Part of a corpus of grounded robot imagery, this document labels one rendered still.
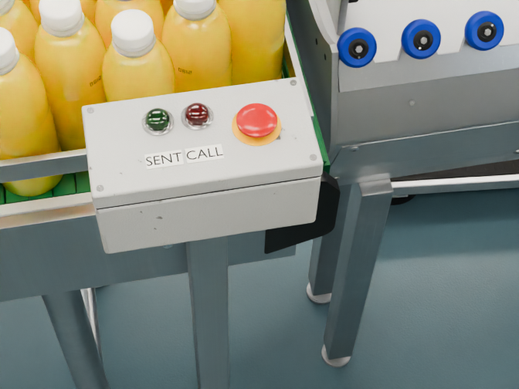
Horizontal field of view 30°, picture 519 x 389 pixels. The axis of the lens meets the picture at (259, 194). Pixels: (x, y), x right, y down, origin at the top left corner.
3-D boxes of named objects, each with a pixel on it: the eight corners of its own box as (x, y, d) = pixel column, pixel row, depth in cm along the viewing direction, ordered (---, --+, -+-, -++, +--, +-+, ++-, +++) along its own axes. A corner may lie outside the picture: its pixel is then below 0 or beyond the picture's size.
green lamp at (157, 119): (171, 131, 85) (171, 123, 84) (147, 134, 85) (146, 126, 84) (168, 111, 86) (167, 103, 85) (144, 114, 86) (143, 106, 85)
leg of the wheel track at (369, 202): (353, 365, 191) (398, 194, 138) (324, 370, 190) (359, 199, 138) (346, 338, 194) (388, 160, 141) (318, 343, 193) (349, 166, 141)
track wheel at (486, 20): (460, 37, 109) (454, 34, 111) (490, 59, 111) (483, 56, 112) (486, 4, 108) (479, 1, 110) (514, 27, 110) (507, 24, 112)
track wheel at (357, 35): (377, 26, 107) (372, 24, 109) (337, 32, 107) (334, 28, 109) (379, 66, 109) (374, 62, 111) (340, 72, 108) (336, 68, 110)
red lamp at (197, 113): (211, 125, 85) (211, 117, 84) (186, 129, 85) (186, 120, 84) (207, 106, 86) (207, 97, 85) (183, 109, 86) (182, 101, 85)
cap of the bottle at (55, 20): (32, 17, 93) (29, 3, 91) (64, -5, 94) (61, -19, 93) (59, 38, 91) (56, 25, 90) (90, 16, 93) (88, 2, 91)
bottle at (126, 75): (110, 135, 109) (89, 14, 93) (174, 123, 110) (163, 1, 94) (122, 187, 105) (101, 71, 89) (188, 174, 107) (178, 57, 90)
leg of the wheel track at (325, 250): (337, 302, 198) (374, 116, 146) (310, 306, 198) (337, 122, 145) (330, 277, 201) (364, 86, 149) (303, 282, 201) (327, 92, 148)
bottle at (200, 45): (181, 89, 113) (172, -36, 96) (240, 105, 112) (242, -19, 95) (159, 136, 109) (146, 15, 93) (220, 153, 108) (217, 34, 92)
